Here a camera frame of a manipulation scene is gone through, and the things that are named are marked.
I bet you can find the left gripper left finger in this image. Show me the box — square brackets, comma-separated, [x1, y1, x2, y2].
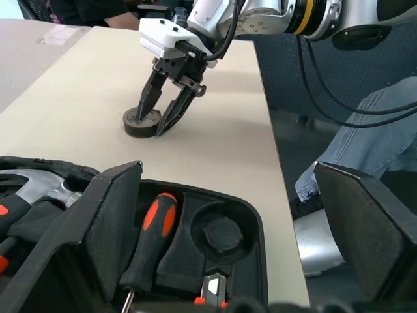
[0, 160, 145, 313]

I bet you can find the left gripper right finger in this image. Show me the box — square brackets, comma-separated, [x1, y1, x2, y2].
[312, 160, 417, 306]

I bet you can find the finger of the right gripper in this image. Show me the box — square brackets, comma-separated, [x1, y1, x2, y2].
[137, 69, 168, 121]
[156, 85, 200, 138]

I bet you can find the black electrical tape roll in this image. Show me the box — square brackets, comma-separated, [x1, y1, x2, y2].
[122, 106, 162, 138]

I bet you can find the black orange handle screwdriver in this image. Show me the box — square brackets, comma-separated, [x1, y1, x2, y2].
[117, 192, 179, 313]

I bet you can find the black tool case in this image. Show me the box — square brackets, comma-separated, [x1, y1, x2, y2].
[0, 156, 270, 313]

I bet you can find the person in blue jeans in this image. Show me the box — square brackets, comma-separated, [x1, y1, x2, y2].
[289, 76, 417, 220]

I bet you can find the person in black shirt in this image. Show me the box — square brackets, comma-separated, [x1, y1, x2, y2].
[48, 0, 141, 32]

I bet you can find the black mesh office chair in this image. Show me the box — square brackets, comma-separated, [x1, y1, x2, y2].
[18, 0, 55, 23]

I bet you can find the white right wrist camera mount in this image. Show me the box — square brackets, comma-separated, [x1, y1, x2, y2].
[138, 18, 218, 70]

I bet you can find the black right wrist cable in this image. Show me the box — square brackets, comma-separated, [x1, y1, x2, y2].
[195, 0, 246, 63]

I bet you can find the silver hammer black handle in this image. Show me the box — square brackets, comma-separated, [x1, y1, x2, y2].
[0, 168, 84, 237]

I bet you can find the long black arm cable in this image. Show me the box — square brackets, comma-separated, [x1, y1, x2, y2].
[306, 40, 417, 115]
[295, 34, 417, 128]

